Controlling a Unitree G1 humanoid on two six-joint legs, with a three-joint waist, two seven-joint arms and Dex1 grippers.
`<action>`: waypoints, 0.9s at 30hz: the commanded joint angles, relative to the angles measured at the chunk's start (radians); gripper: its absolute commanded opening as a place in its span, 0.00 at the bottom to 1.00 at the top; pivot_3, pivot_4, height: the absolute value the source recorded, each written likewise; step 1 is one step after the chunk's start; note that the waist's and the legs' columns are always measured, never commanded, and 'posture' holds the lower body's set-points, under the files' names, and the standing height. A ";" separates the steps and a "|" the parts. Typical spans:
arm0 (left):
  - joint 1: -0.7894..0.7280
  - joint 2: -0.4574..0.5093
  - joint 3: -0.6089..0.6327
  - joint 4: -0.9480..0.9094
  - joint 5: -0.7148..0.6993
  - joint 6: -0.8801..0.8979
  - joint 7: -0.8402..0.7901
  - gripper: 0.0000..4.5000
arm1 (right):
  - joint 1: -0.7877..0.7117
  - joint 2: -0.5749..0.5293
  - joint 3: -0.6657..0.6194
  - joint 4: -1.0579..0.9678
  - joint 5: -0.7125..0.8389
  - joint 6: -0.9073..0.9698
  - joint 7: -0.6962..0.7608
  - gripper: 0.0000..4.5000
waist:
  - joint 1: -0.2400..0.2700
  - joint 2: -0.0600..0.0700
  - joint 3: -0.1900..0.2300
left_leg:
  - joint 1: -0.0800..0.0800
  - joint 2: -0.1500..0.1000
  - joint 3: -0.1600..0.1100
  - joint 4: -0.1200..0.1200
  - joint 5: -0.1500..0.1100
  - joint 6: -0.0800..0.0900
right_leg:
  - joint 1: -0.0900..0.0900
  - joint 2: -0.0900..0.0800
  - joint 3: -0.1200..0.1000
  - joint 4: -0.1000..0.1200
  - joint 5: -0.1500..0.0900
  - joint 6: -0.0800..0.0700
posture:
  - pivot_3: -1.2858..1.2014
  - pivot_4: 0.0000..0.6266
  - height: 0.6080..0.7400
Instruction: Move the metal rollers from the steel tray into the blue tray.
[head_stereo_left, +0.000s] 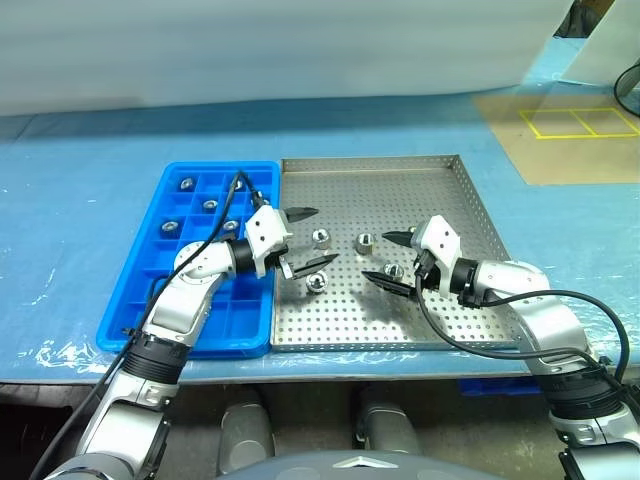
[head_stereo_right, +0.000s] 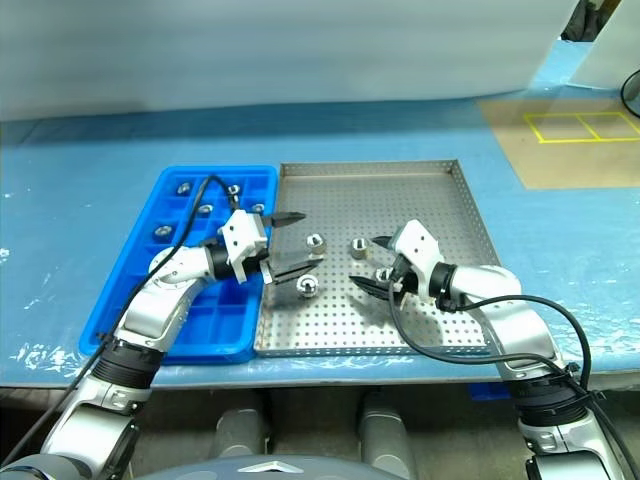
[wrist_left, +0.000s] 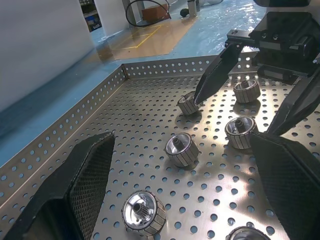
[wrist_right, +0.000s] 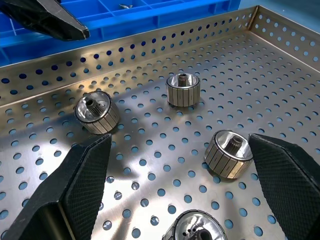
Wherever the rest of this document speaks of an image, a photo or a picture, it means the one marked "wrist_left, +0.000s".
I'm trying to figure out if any white upright board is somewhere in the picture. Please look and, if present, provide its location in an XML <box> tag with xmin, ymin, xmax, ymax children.
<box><xmin>93</xmin><ymin>0</ymin><xmax>126</xmax><ymax>41</ymax></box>

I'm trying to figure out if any black hose loop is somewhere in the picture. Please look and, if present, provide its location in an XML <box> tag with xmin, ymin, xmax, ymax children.
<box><xmin>124</xmin><ymin>0</ymin><xmax>173</xmax><ymax>27</ymax></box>

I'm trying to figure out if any grey metal cylinder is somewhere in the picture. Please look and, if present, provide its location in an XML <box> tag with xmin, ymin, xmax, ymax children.
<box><xmin>186</xmin><ymin>0</ymin><xmax>198</xmax><ymax>17</ymax></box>

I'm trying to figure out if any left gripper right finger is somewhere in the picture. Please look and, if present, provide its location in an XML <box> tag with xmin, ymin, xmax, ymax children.
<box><xmin>249</xmin><ymin>131</ymin><xmax>320</xmax><ymax>240</ymax></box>

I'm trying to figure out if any perforated metal tray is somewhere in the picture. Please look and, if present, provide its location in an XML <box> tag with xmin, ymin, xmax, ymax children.
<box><xmin>0</xmin><ymin>55</ymin><xmax>320</xmax><ymax>240</ymax></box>

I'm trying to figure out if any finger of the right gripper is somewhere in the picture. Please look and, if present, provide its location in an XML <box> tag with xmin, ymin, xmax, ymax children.
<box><xmin>265</xmin><ymin>71</ymin><xmax>320</xmax><ymax>137</ymax></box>
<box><xmin>193</xmin><ymin>44</ymin><xmax>245</xmax><ymax>104</ymax></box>

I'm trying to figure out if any brown cardboard box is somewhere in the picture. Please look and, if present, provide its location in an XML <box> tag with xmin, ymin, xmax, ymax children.
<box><xmin>141</xmin><ymin>5</ymin><xmax>171</xmax><ymax>21</ymax></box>

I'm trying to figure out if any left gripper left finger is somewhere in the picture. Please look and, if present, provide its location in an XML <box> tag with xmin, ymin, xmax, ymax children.
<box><xmin>0</xmin><ymin>131</ymin><xmax>116</xmax><ymax>240</ymax></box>

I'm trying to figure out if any brown mat with yellow tape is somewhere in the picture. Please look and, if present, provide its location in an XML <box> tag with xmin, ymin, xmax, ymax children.
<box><xmin>84</xmin><ymin>17</ymin><xmax>198</xmax><ymax>62</ymax></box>

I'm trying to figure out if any white foam backdrop sheet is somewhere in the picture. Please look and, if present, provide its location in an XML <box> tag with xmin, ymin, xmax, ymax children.
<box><xmin>0</xmin><ymin>0</ymin><xmax>94</xmax><ymax>113</ymax></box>

